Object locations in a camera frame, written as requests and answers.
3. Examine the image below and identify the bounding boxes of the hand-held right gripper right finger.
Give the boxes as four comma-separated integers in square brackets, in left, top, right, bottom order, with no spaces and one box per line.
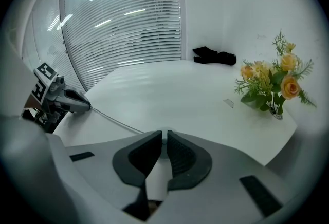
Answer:
[164,129,294,224]

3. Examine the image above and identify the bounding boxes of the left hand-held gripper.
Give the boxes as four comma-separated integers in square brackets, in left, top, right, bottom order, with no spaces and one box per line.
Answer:
[32,63,92,126]

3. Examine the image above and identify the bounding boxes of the white window blinds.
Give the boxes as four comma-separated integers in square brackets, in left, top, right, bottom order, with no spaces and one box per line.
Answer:
[60,0,184,92]

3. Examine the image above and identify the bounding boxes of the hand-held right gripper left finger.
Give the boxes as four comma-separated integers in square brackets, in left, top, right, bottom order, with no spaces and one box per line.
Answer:
[64,129,163,222]

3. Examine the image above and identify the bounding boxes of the crumpled black cloth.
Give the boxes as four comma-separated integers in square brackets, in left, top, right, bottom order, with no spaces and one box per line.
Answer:
[192,46,237,66]

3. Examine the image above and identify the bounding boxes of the yellow flower bouquet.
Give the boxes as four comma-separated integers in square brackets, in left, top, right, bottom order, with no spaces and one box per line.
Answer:
[234,29,317,121]

